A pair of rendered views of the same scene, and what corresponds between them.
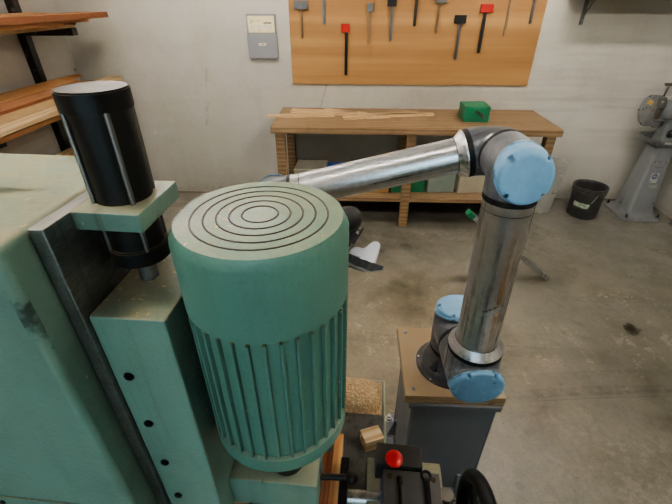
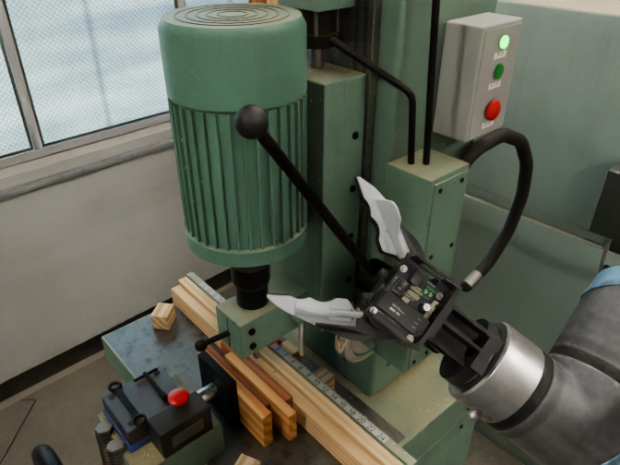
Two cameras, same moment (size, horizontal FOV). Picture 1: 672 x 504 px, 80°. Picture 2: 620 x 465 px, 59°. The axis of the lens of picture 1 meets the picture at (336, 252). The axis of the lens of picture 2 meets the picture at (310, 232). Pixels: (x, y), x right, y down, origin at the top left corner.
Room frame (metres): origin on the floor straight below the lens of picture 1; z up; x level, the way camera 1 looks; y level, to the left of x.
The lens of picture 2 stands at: (0.88, -0.36, 1.62)
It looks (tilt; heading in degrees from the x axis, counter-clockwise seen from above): 32 degrees down; 133
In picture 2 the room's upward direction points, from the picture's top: straight up
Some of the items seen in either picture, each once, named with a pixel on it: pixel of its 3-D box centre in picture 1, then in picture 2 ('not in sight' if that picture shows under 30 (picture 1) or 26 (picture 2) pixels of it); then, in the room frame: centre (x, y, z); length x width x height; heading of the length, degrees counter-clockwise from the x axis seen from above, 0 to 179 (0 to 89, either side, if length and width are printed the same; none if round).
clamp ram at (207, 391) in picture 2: (360, 497); (202, 397); (0.35, -0.04, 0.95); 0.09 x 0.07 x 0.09; 175
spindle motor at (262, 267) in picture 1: (273, 329); (241, 137); (0.35, 0.07, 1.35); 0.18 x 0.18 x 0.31
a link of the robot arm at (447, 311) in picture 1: (457, 325); not in sight; (0.97, -0.40, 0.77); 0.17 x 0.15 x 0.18; 179
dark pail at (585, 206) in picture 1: (585, 199); not in sight; (3.29, -2.26, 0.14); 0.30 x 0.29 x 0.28; 177
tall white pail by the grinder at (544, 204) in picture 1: (542, 184); not in sight; (3.42, -1.89, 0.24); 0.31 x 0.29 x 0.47; 87
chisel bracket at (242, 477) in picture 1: (278, 473); (264, 317); (0.35, 0.09, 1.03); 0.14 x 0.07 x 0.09; 85
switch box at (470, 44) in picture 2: not in sight; (476, 77); (0.52, 0.38, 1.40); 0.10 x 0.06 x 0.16; 85
